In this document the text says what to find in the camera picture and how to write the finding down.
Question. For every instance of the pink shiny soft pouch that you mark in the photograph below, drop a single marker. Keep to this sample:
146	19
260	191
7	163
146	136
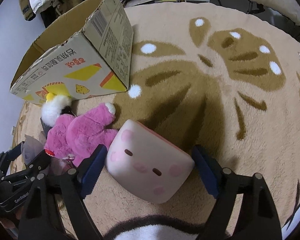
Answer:
31	145

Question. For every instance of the brown puffer jacket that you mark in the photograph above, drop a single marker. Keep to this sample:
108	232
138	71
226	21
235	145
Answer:
25	3

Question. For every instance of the pink square plush pillow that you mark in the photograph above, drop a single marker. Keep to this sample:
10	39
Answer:
145	160

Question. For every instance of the pink plush bear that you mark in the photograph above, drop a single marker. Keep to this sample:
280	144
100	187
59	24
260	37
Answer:
77	132

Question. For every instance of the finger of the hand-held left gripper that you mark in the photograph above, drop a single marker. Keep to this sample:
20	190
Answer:
37	164
15	152

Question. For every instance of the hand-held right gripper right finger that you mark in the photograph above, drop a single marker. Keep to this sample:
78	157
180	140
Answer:
205	171

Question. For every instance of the printed cardboard box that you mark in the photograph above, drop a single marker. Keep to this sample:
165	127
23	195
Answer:
65	67

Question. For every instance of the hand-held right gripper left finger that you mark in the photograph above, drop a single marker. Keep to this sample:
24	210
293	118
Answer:
92	171

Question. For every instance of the white plush with dark trim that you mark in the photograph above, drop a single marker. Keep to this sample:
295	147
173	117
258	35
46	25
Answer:
152	232

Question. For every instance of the stack of books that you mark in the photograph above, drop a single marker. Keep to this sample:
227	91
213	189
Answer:
152	0

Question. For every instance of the white and black fluffy plush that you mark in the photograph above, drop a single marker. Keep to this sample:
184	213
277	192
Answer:
55	107

